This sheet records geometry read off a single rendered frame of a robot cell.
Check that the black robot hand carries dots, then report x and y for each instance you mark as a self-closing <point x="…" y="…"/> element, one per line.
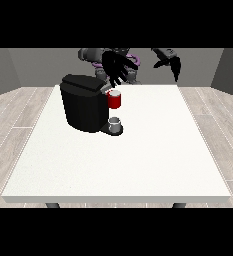
<point x="174" y="65"/>
<point x="113" y="65"/>

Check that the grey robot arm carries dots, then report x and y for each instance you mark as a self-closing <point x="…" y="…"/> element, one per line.
<point x="89" y="54"/>
<point x="165" y="52"/>

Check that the pale grey machine lid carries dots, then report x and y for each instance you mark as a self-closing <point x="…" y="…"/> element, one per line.
<point x="105" y="87"/>

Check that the small grey coffee pod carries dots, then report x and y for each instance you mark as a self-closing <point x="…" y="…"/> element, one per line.
<point x="115" y="93"/>

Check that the red pod holder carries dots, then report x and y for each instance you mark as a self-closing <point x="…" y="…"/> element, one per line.
<point x="114" y="101"/>

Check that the black coffee machine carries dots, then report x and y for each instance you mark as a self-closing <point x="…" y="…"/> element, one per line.
<point x="83" y="106"/>

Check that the grey robot trunk purple rings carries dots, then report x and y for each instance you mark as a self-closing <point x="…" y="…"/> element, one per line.
<point x="132" y="77"/>

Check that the small grey cup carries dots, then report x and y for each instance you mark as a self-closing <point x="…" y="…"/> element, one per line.
<point x="115" y="125"/>

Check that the dark table leg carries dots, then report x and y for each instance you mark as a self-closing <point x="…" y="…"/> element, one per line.
<point x="179" y="205"/>
<point x="52" y="205"/>

